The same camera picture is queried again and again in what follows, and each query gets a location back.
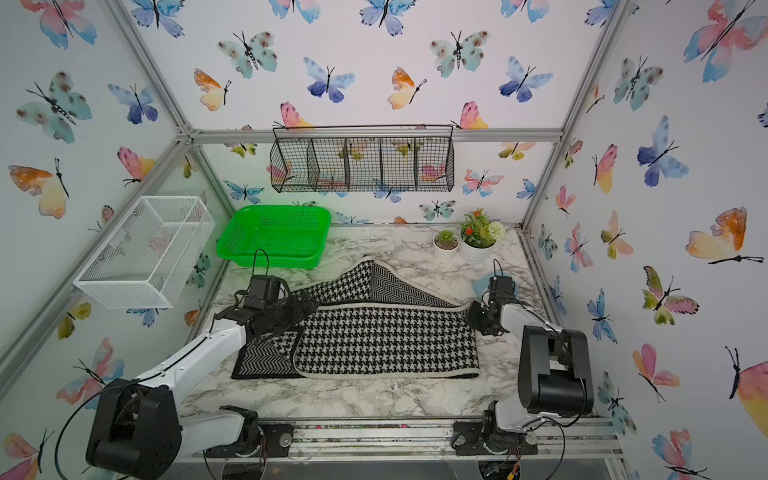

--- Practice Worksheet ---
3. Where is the flowering plant in white pot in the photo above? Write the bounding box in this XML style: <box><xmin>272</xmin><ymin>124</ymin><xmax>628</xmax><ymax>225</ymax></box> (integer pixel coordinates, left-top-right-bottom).
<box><xmin>459</xmin><ymin>209</ymin><xmax>506</xmax><ymax>264</ymax></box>

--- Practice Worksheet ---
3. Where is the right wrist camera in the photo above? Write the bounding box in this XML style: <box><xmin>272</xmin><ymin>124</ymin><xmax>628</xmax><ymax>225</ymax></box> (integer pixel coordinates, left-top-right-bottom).
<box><xmin>487</xmin><ymin>275</ymin><xmax>518</xmax><ymax>305</ymax></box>

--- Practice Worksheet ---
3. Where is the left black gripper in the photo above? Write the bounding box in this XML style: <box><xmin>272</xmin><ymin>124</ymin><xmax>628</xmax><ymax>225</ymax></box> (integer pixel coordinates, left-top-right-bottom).
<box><xmin>266</xmin><ymin>290</ymin><xmax>320</xmax><ymax>333</ymax></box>

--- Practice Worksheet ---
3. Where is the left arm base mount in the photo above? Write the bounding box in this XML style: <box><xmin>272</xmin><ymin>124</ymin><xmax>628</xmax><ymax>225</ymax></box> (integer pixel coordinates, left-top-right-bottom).
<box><xmin>204</xmin><ymin>423</ymin><xmax>295</xmax><ymax>460</ymax></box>

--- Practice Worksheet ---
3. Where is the small succulent in white pot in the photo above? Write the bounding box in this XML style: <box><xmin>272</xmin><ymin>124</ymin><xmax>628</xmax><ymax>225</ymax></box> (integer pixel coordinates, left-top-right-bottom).
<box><xmin>433</xmin><ymin>230</ymin><xmax>460</xmax><ymax>263</ymax></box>

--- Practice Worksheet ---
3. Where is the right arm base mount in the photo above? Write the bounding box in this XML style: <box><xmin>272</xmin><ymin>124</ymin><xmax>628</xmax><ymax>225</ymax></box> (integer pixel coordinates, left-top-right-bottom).
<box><xmin>449</xmin><ymin>421</ymin><xmax>538</xmax><ymax>456</ymax></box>

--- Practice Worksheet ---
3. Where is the black white patterned knit scarf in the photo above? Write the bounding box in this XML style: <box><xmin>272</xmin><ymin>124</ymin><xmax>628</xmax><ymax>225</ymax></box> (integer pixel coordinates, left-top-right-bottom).
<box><xmin>231</xmin><ymin>258</ymin><xmax>480</xmax><ymax>380</ymax></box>

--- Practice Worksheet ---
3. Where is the green plastic basket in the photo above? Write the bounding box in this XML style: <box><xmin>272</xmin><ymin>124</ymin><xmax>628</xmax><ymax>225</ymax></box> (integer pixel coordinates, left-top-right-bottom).
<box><xmin>216</xmin><ymin>205</ymin><xmax>331</xmax><ymax>270</ymax></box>

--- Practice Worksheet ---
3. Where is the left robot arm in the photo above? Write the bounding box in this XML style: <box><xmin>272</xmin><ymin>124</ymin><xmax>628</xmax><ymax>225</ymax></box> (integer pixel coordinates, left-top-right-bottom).
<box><xmin>85</xmin><ymin>293</ymin><xmax>318</xmax><ymax>479</ymax></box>

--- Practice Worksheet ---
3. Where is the black wire wall basket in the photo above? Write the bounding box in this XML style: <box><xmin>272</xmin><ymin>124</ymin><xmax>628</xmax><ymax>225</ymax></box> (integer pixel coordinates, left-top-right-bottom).
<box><xmin>267</xmin><ymin>124</ymin><xmax>455</xmax><ymax>193</ymax></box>

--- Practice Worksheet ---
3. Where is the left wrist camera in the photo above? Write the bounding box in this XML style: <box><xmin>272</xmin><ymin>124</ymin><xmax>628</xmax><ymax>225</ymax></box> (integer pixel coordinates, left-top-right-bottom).
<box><xmin>244</xmin><ymin>275</ymin><xmax>290</xmax><ymax>308</ymax></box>

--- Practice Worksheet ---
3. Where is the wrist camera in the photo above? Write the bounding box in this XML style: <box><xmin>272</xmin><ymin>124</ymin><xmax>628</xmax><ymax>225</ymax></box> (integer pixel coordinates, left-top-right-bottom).
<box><xmin>244</xmin><ymin>275</ymin><xmax>290</xmax><ymax>308</ymax></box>
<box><xmin>487</xmin><ymin>275</ymin><xmax>518</xmax><ymax>305</ymax></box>

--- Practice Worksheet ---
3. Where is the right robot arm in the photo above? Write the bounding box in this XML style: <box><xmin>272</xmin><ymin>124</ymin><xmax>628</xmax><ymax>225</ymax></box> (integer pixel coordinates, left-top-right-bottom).
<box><xmin>465</xmin><ymin>301</ymin><xmax>594</xmax><ymax>435</ymax></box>

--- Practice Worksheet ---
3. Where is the white mesh wall basket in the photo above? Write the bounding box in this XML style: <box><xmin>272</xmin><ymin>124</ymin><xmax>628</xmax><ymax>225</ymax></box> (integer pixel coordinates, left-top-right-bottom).
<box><xmin>73</xmin><ymin>196</ymin><xmax>216</xmax><ymax>309</ymax></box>

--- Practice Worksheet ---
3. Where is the light blue plastic scoop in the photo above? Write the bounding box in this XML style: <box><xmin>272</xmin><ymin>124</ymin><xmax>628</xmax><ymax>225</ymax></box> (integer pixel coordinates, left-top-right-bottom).
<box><xmin>473</xmin><ymin>274</ymin><xmax>501</xmax><ymax>303</ymax></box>

